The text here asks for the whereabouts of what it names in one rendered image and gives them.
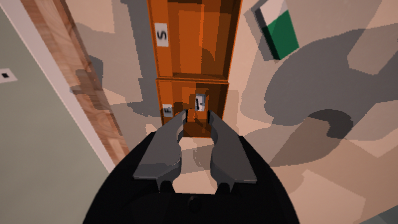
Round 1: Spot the green and white eraser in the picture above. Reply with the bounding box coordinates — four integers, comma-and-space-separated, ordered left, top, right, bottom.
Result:
255, 0, 299, 60

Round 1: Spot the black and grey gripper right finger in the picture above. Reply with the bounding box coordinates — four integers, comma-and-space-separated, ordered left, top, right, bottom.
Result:
208, 110, 300, 224

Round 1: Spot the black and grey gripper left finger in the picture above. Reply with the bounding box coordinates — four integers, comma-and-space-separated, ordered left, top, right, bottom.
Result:
82, 109, 188, 224

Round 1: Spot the orange rack of bins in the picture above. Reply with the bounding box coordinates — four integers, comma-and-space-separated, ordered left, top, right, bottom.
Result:
147, 0, 243, 138

